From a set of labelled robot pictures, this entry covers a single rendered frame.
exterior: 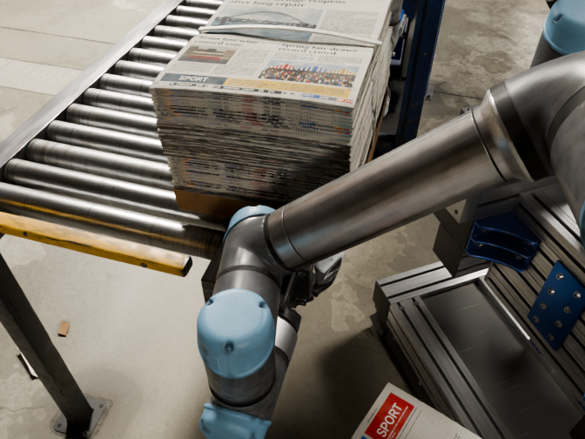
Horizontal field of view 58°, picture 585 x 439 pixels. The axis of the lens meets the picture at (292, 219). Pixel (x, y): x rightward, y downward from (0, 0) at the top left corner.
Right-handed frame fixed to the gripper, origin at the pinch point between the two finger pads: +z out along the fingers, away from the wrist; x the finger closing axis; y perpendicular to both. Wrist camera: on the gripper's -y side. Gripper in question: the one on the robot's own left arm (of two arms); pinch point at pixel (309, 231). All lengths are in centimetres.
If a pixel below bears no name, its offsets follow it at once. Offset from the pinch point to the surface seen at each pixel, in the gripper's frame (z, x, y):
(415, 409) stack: -26.2, -19.3, 2.0
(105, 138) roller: 13.9, 44.5, -0.1
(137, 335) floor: 17, 59, -80
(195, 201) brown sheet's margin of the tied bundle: -1.6, 18.4, 3.3
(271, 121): -0.7, 5.3, 20.1
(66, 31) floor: 194, 200, -78
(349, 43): 17.3, -1.4, 23.2
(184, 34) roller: 59, 49, 0
